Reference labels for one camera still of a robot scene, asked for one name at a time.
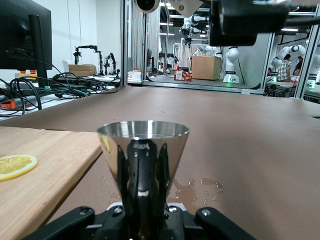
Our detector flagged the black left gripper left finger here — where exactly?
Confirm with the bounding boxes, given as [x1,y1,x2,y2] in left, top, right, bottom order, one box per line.
[23,206,128,240]

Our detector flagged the wooden cutting board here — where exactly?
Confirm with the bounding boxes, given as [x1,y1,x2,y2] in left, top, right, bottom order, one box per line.
[0,126,103,240]

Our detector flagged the brown table cover sheet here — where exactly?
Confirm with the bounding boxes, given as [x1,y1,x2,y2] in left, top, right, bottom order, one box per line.
[0,84,320,240]

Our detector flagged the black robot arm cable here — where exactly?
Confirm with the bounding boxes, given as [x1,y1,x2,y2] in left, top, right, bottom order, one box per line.
[284,13,320,29]

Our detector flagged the black computer monitor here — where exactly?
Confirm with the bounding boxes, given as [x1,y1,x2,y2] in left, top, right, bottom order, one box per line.
[0,0,53,81]

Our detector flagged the red patterned box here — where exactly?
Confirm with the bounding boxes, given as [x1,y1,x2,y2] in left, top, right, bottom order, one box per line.
[174,70,193,82]

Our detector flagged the black articulated stand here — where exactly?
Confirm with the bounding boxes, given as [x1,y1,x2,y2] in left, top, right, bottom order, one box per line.
[73,44,105,76]

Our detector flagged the person in plaid shirt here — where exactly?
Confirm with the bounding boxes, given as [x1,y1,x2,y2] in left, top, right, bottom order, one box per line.
[276,53,293,82]

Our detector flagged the yellow lemon slice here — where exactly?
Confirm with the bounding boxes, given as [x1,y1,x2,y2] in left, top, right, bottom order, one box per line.
[0,154,39,181]

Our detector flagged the large brown liquid puddle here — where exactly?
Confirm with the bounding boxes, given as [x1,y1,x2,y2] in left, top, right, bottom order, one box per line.
[172,177,225,206]

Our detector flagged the cardboard box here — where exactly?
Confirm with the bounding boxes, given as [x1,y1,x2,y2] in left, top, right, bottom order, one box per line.
[67,64,97,77]

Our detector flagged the aluminium frame post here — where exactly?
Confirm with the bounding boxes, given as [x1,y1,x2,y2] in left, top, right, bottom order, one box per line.
[119,0,133,87]

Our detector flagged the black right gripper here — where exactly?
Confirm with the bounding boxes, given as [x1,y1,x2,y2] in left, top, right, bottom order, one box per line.
[209,0,291,47]

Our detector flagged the tangled black cables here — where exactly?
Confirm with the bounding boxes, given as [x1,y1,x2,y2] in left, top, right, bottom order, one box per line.
[0,72,121,118]

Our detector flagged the steel jigger measuring cup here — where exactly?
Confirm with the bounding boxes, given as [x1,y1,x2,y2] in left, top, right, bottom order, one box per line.
[96,120,190,240]

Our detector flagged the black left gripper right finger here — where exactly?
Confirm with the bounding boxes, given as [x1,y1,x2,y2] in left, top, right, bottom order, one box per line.
[159,207,258,240]

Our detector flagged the large wooden crate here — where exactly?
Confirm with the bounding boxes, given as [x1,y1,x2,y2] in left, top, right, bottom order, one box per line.
[191,55,223,81]

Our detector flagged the tan mounting bracket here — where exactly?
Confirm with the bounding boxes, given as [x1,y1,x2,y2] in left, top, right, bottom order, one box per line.
[172,0,203,18]

